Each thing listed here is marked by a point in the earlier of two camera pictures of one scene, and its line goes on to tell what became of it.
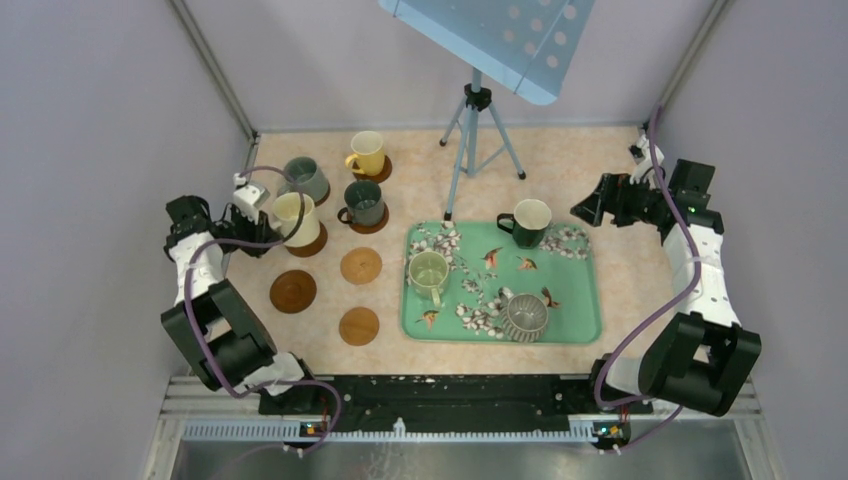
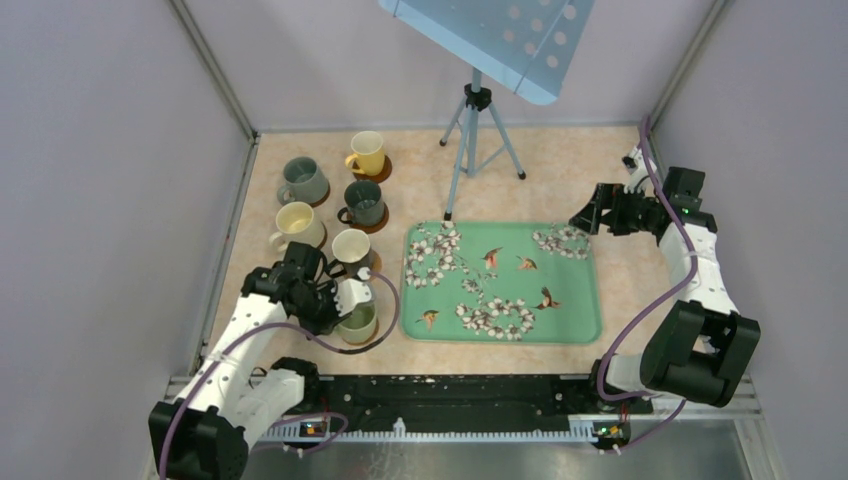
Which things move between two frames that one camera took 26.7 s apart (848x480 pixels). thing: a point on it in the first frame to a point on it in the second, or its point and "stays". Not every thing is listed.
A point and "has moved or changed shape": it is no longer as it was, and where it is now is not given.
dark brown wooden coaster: (316, 204) stays
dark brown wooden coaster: (379, 178) stays
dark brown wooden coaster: (371, 229) stays
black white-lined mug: (530, 219) to (351, 249)
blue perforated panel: (525, 45) stays
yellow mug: (369, 157) stays
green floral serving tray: (498, 289) stays
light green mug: (428, 272) to (360, 325)
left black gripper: (261, 231) to (326, 325)
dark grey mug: (364, 204) stays
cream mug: (286, 209) has moved or changed shape
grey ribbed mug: (308, 175) stays
